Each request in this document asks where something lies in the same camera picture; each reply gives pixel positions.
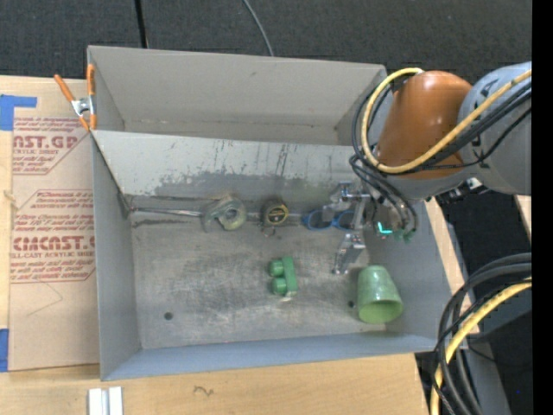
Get black and yellow tape measure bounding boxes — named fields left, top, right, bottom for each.
left=259, top=197, right=290, bottom=227

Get green toy block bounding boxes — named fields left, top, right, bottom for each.
left=266, top=255, right=299, bottom=297

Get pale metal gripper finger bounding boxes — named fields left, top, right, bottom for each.
left=333, top=233, right=367, bottom=276
left=327, top=182, right=372, bottom=216

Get grey metal bin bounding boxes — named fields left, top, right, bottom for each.
left=86, top=44, right=451, bottom=382

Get green cup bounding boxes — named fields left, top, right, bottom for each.
left=355, top=265, right=404, bottom=325

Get brown cardboard board, red print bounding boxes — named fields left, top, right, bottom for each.
left=0, top=74, right=102, bottom=374

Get blue sunglasses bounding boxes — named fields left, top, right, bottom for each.
left=300, top=208, right=356, bottom=233

